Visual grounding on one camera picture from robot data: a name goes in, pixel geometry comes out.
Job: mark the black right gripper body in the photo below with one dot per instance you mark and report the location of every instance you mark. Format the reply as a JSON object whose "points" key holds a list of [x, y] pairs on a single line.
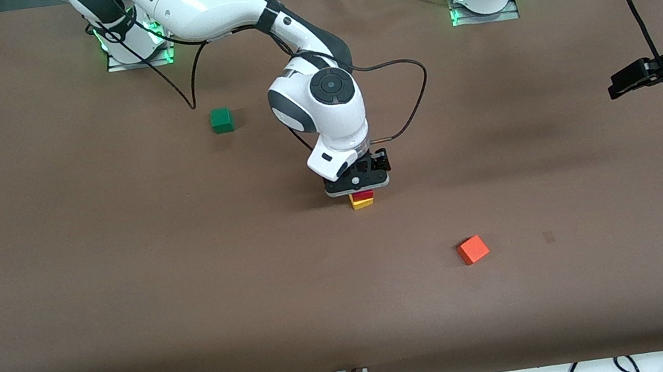
{"points": [[379, 159]]}

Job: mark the red wooden block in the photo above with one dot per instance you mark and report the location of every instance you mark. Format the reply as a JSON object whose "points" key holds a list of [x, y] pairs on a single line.
{"points": [[362, 195]]}

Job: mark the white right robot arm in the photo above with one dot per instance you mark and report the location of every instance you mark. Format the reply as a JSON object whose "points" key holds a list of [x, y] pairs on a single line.
{"points": [[328, 120]]}

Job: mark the yellow wooden block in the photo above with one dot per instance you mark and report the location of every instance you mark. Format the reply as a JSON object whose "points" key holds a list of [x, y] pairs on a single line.
{"points": [[362, 204]]}

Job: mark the orange wooden block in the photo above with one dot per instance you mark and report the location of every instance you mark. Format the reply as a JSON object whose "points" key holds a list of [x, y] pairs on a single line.
{"points": [[473, 250]]}

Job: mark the green wooden block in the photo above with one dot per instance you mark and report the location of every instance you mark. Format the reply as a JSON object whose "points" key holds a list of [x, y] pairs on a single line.
{"points": [[221, 120]]}

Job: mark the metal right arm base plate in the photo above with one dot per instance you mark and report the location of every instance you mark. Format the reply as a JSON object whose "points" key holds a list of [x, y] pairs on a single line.
{"points": [[167, 53]]}

